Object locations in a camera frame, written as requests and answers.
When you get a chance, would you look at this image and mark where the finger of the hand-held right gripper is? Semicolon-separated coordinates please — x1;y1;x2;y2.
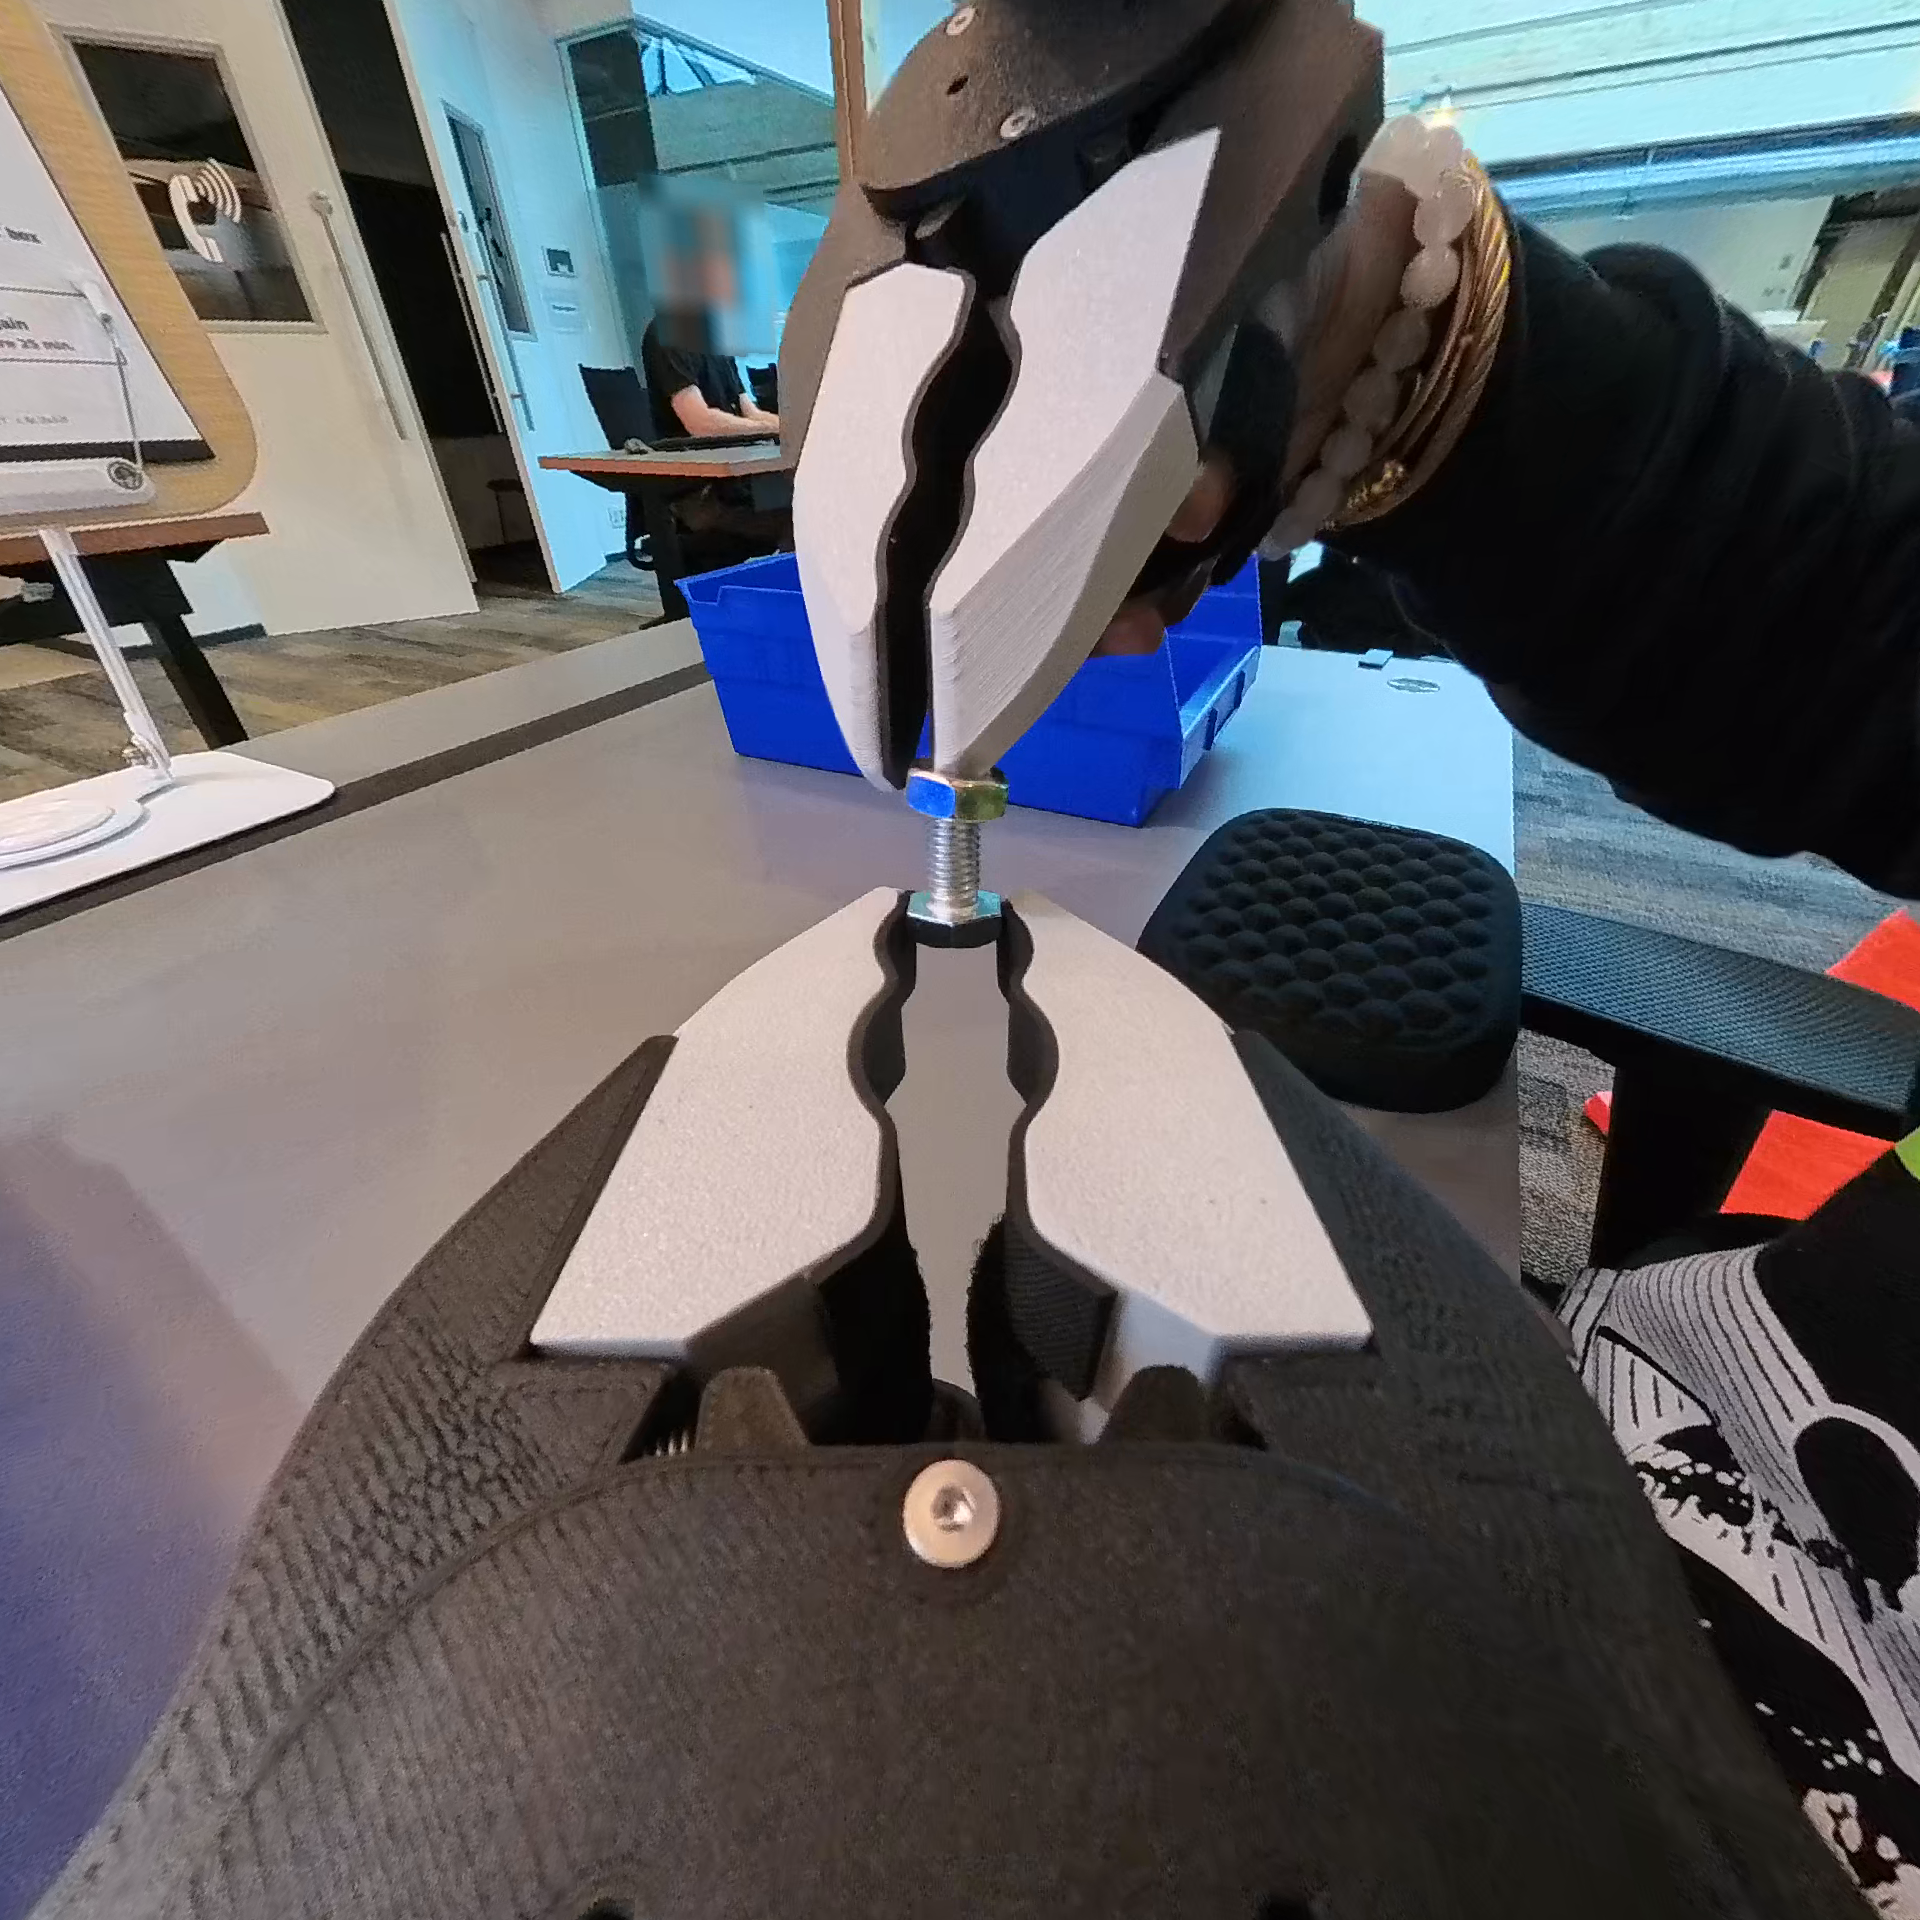
796;264;980;791
925;128;1230;781

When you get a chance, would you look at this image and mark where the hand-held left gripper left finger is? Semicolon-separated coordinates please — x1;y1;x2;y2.
527;889;933;1411

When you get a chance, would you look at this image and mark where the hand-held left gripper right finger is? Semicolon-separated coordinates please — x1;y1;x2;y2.
984;889;1375;1411

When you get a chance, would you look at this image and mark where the silver hex nut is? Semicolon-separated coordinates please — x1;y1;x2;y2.
901;765;1012;831

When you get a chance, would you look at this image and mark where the silver hex bolt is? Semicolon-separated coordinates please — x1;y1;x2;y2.
910;824;1008;937

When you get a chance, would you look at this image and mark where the person's right forearm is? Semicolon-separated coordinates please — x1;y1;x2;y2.
1350;209;1920;903

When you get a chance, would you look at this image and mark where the wooden office desk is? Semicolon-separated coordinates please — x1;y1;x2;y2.
542;441;799;616

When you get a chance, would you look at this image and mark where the black office chair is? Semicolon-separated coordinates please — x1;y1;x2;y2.
580;363;655;558

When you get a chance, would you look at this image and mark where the black round cushion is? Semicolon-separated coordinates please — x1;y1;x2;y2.
1141;810;1527;1115

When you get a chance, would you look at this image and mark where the blue plastic bin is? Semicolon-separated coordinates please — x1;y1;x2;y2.
685;551;1263;827

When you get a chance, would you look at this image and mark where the small red object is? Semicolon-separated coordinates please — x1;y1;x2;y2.
1584;909;1920;1222

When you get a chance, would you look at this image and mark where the white sign stand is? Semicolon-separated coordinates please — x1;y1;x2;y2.
0;525;339;921

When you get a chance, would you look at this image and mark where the black printed shirt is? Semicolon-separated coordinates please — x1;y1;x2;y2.
1560;1135;1920;1920

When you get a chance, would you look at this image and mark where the white bead bracelet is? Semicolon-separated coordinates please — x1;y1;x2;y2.
1261;113;1487;559

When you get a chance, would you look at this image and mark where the gold bracelet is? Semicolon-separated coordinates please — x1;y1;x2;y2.
1335;167;1517;537

